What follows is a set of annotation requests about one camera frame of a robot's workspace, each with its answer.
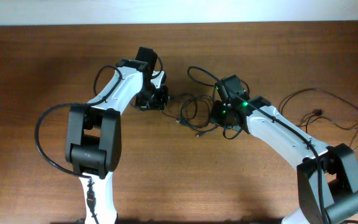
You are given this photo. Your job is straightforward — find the thin black micro-USB cable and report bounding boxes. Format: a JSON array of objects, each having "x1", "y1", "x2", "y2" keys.
[{"x1": 278, "y1": 87, "x2": 358, "y2": 152}]

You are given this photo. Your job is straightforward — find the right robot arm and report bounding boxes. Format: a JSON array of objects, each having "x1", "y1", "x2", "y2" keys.
[{"x1": 210, "y1": 75, "x2": 358, "y2": 223}]

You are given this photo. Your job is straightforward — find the black USB cable thick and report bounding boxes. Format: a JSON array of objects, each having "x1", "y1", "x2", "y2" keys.
[{"x1": 297, "y1": 109, "x2": 323, "y2": 128}]

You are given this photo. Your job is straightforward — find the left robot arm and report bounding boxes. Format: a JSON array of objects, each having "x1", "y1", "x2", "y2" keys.
[{"x1": 65, "y1": 47, "x2": 169, "y2": 223}]

